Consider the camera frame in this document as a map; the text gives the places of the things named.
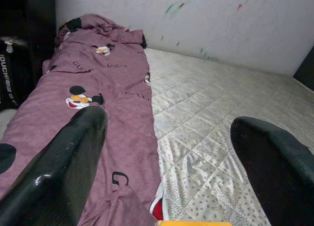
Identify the white quilted mattress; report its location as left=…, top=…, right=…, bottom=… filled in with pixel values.
left=143, top=48, right=314, bottom=226

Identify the black backpack with white lettering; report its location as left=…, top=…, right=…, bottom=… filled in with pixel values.
left=0, top=35, right=32, bottom=111

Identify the purple cartoon print blanket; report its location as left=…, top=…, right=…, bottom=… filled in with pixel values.
left=0, top=13, right=164, bottom=226

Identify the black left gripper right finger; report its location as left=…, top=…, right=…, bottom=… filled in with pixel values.
left=230, top=116, right=314, bottom=226

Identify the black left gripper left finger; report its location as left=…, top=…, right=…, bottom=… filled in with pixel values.
left=0, top=105, right=108, bottom=226

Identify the colourful yellow-edged book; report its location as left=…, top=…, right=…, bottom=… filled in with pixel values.
left=156, top=220, right=233, bottom=226

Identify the dark wooden cabinet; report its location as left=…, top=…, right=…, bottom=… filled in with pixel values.
left=0, top=0, right=57, bottom=64

